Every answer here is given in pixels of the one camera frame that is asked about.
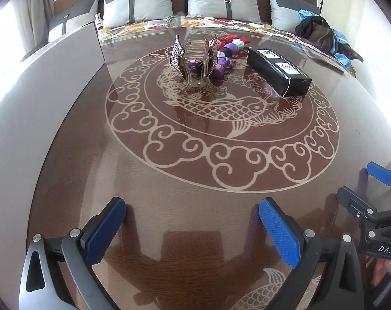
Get long black box white labels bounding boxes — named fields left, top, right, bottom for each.
left=247, top=48, right=312, bottom=97

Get purple toy wand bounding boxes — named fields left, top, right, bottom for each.
left=186, top=38, right=251, bottom=78

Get red candy wrapper packet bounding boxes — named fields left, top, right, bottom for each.
left=218, top=35, right=245, bottom=48

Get rhinestone black hair claw clip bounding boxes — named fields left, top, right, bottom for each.
left=170, top=34, right=226, bottom=95

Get white cardboard sorting box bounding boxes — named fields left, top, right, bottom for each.
left=0, top=22, right=104, bottom=309

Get person's right hand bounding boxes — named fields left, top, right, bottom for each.
left=371, top=258, right=391, bottom=286

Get pile of dark and blue clothes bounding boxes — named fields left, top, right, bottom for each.
left=295, top=9, right=364, bottom=69

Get grey pillow far right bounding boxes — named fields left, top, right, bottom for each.
left=269, top=0, right=319, bottom=33

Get floral sofa cushion cover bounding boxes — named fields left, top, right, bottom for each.
left=97, top=15, right=358, bottom=78

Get white spray bottle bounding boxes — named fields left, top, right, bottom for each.
left=94, top=13, right=104, bottom=33

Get grey pillow far left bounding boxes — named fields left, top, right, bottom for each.
left=48, top=0, right=99, bottom=42

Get grey curtain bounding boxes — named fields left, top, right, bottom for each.
left=12, top=0, right=53, bottom=55

